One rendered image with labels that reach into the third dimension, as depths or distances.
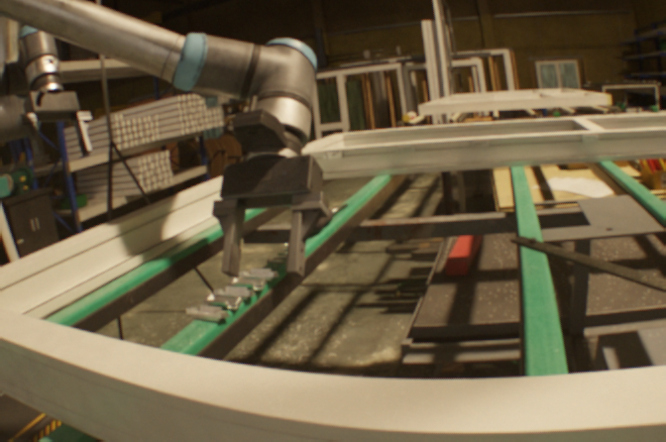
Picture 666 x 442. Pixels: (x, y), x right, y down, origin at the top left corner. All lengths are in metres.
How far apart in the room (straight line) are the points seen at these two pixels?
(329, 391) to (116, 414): 0.15
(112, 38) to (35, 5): 0.19
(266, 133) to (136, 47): 0.35
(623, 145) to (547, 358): 0.90
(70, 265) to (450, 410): 0.60
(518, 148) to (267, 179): 0.71
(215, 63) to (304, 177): 0.22
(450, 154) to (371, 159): 0.20
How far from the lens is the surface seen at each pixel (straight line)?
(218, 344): 0.52
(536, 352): 0.39
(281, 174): 0.64
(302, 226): 0.62
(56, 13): 0.93
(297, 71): 0.73
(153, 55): 0.87
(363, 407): 0.23
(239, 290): 0.58
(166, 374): 0.29
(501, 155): 1.20
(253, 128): 0.63
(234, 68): 0.72
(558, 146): 1.20
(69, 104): 1.11
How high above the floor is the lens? 1.07
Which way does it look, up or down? 11 degrees down
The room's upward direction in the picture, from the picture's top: 8 degrees counter-clockwise
